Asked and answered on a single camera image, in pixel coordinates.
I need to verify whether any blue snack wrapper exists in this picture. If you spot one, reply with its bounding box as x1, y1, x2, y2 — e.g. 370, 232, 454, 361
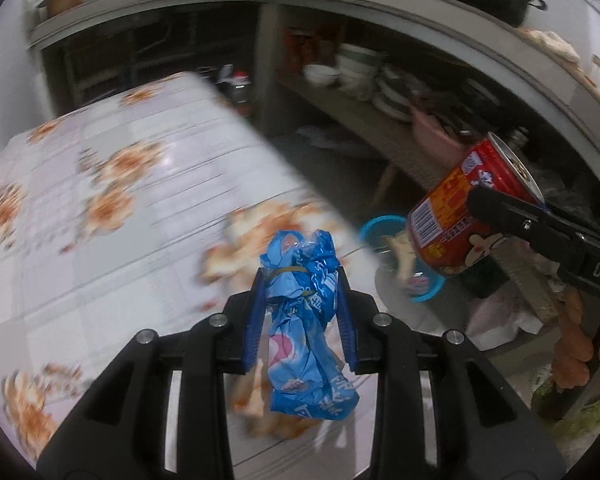
260, 230, 358, 420

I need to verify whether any red drink can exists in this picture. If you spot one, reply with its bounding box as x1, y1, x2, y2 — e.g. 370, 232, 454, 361
406, 133, 545, 276

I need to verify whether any beige paper napkin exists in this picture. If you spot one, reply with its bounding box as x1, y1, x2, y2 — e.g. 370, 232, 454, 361
384, 231, 416, 284

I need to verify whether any person's right hand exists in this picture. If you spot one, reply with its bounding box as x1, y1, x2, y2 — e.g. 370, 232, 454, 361
552, 287, 600, 390

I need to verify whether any blue plastic waste basket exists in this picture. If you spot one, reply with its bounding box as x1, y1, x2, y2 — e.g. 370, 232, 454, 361
358, 214, 445, 302

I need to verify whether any perforated metal shelf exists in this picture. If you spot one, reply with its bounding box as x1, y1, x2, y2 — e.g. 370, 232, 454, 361
276, 74, 558, 325

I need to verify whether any pink plastic basin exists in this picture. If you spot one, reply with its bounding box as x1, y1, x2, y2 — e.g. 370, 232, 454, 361
411, 106, 466, 169

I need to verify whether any floral tablecloth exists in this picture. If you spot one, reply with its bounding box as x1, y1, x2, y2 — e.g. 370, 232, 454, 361
0, 73, 377, 465

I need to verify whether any white bowl on shelf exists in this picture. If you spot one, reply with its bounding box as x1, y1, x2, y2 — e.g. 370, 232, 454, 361
303, 63, 340, 88

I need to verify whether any stack of white dishes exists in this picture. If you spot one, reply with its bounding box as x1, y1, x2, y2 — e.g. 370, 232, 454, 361
336, 44, 413, 124

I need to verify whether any red box on shelf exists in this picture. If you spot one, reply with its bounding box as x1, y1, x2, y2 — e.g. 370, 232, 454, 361
284, 28, 320, 75

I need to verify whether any copper pot on counter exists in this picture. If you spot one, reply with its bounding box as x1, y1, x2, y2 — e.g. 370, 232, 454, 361
38, 0, 86, 18

